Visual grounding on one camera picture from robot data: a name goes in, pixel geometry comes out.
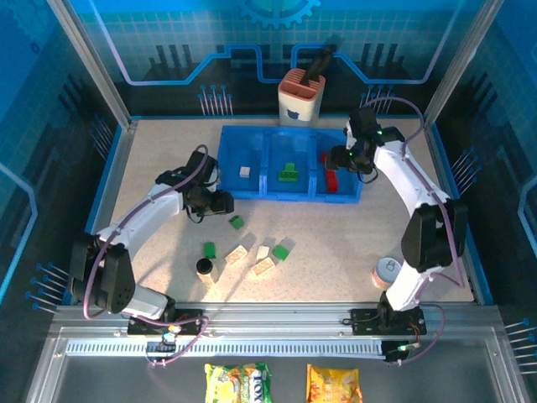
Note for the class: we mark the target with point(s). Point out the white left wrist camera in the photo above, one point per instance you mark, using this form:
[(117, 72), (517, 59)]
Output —
[(214, 174)]

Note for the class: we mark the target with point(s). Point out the orange snack bag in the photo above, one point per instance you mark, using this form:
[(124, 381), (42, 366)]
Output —
[(333, 384)]

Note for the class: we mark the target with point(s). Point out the small white lego brick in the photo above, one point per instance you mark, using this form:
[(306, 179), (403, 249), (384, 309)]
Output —
[(244, 171)]

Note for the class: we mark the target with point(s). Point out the aluminium side rail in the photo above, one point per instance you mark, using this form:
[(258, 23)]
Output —
[(437, 153), (110, 184)]

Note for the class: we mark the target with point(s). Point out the aluminium front frame rail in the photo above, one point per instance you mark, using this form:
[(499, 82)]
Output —
[(272, 315)]

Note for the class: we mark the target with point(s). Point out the red long lego brick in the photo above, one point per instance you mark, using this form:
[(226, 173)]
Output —
[(332, 181)]

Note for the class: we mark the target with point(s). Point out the cream long lego brick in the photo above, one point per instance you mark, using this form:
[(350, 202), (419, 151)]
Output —
[(263, 266), (236, 254)]

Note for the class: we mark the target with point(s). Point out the spice jar with black lid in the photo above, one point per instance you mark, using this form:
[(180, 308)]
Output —
[(205, 268)]

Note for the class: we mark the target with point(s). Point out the green long lego brick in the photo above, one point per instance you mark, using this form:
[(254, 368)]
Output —
[(288, 176)]

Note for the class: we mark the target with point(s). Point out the green sloped lego brick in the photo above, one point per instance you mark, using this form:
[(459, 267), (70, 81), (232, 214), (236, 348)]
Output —
[(280, 252)]

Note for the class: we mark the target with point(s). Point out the blue three-compartment bin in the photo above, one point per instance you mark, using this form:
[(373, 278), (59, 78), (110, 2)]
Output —
[(289, 144)]

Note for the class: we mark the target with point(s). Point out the black controller box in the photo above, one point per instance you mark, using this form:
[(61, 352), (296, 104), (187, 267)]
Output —
[(161, 350), (396, 350)]

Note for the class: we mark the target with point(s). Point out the small red lego brick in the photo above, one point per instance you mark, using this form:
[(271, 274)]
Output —
[(323, 158)]

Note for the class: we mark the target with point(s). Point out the green yellow snack bag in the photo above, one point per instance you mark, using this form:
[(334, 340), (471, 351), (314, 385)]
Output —
[(237, 384)]

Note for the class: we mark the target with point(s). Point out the aluminium frame post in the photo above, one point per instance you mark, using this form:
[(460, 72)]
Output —
[(93, 63), (461, 63)]

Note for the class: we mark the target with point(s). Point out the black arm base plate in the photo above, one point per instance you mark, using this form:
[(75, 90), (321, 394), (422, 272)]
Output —
[(363, 322), (189, 321)]

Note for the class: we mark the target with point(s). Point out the pink can with pull tab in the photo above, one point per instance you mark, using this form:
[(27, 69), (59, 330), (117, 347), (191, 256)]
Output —
[(384, 270)]

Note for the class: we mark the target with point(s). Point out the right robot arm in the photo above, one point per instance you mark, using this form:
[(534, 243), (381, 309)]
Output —
[(432, 235)]

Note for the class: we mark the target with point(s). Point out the white knife block pink top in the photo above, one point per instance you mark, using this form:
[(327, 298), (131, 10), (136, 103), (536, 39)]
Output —
[(300, 105)]

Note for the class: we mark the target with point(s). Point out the white sloped lego brick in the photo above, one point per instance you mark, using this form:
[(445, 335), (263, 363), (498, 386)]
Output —
[(262, 252)]

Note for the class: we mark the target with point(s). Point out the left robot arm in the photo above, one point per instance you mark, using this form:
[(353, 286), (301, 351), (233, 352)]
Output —
[(113, 277)]

